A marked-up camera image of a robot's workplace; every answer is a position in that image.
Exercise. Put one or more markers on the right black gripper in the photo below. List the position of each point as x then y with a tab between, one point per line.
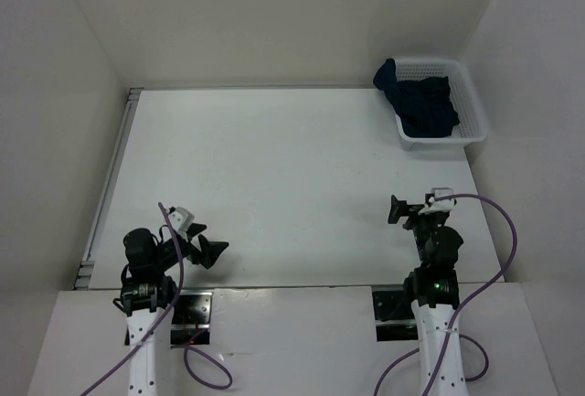
400	208

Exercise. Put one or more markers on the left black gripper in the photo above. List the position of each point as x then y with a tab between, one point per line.
209	250

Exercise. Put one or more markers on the navy blue shorts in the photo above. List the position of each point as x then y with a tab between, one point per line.
424	106

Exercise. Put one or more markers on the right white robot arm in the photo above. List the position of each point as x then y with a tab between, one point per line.
432	290

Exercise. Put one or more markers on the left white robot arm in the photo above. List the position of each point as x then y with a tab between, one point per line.
152	282

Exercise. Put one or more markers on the white plastic basket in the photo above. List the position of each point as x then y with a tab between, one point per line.
473	126

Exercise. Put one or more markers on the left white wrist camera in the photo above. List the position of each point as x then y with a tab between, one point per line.
180	219

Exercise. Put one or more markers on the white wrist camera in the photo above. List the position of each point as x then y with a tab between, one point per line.
438	200
180	219

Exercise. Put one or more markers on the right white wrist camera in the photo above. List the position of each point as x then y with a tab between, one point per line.
438	200

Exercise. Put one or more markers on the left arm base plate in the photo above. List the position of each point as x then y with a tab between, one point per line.
190	319

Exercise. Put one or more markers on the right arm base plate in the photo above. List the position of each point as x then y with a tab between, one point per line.
394	320

